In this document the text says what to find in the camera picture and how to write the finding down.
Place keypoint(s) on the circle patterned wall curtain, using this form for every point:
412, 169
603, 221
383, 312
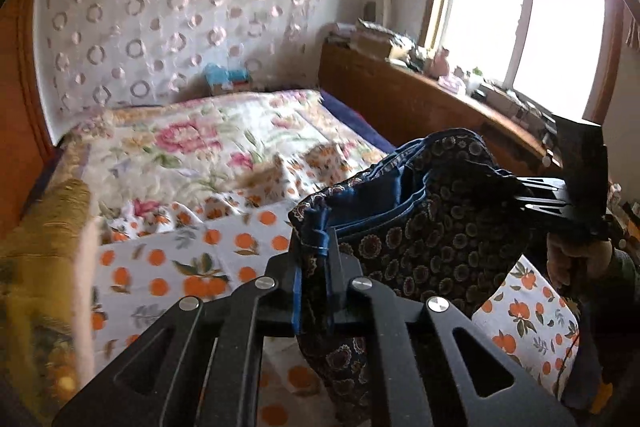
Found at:
96, 54

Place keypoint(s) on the person right hand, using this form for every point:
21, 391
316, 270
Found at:
568, 262

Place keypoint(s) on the orange print bed sheet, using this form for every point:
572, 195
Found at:
141, 275

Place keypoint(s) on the stack of papers and boxes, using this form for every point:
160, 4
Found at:
371, 40

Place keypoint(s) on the dark sleeved right forearm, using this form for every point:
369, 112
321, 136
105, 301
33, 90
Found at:
605, 378

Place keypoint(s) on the blue tissue box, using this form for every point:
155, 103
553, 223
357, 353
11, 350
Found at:
221, 80

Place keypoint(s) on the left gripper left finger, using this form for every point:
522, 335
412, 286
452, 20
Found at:
199, 364

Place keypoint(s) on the pink figurine on cabinet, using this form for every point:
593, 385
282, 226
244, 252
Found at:
439, 65

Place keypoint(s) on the long wooden side cabinet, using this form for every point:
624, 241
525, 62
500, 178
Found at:
402, 105

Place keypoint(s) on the floral quilt on bed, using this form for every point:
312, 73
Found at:
234, 151

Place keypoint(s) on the window with wooden frame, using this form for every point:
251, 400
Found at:
525, 16

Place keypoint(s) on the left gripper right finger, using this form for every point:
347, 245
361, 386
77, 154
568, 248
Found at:
404, 363

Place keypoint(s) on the olive gold patterned pillow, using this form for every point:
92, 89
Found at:
39, 296

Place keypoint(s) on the wooden louvered wardrobe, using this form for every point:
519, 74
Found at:
26, 149

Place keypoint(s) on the navy patterned satin garment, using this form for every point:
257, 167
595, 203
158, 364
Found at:
437, 217

